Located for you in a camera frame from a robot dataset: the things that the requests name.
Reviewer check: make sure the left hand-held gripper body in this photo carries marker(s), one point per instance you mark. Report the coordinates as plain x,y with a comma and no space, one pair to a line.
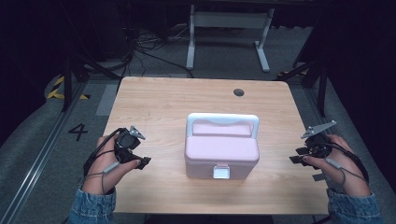
126,141

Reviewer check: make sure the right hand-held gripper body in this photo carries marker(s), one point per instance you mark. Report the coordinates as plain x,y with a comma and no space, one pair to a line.
317,144

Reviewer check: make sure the person's right hand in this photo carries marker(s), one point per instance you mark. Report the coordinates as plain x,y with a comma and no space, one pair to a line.
345,171

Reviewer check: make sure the person's left hand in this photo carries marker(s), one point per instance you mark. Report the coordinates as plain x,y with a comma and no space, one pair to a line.
104,174

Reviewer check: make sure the black metal stand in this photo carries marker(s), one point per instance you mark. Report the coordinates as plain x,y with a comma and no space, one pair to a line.
322,87
67,84

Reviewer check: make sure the yellow and black floor tape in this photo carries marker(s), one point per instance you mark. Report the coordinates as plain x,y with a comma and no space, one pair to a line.
55,93

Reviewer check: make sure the dark round table grommet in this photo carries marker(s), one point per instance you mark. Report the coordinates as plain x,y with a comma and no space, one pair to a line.
238,92

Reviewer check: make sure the metal floor rail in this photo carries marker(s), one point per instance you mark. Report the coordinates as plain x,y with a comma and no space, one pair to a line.
40,155

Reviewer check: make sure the white metal table frame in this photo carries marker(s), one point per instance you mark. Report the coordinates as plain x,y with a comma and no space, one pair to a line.
230,19

